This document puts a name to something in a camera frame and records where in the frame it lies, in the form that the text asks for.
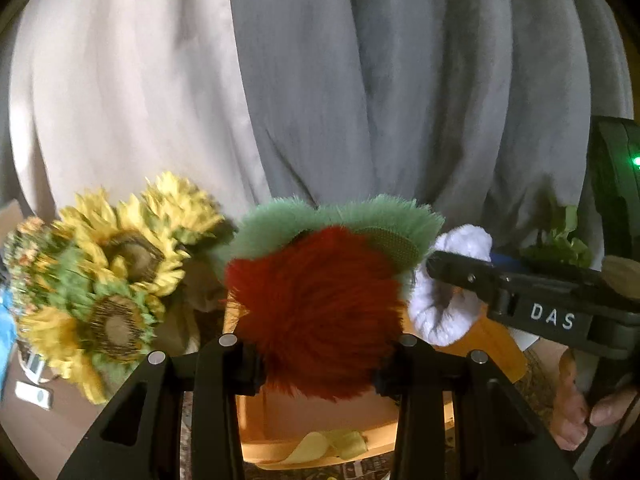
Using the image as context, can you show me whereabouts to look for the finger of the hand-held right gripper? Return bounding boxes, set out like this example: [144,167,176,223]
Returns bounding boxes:
[425,251,503,311]

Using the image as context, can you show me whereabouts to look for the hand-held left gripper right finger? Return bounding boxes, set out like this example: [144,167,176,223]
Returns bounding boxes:
[374,335,580,480]

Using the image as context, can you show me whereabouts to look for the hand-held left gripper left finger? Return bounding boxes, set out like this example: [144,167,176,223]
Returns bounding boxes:
[56,334,265,480]

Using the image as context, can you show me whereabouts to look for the white fluffy scrunchie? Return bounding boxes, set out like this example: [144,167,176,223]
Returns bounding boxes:
[407,224,493,347]

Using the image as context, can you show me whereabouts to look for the orange storage box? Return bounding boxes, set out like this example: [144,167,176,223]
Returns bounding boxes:
[222,305,528,471]

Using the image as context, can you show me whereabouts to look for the red and green plush toy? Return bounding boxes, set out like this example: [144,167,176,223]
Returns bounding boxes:
[223,195,446,403]

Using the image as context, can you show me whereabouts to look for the person's right hand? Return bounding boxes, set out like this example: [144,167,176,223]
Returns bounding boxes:
[554,349,640,452]

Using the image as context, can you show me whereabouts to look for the green artificial leaves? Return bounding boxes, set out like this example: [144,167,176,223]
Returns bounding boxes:
[520,204,595,268]

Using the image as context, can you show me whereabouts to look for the yellow ribbon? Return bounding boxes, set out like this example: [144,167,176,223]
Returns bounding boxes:
[284,429,368,465]

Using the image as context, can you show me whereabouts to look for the artificial sunflower bouquet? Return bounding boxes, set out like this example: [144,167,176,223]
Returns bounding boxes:
[4,171,236,406]

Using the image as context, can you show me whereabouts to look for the grey curtain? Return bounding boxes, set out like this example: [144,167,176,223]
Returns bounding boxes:
[225,0,635,266]

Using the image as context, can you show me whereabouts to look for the small white device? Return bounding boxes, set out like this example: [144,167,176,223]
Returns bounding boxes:
[15,381,53,410]

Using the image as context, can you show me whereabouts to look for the blue cloth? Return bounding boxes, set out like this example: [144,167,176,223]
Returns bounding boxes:
[0,287,21,401]

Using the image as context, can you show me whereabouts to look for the beige curtain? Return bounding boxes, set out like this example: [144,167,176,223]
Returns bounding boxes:
[9,0,273,221]

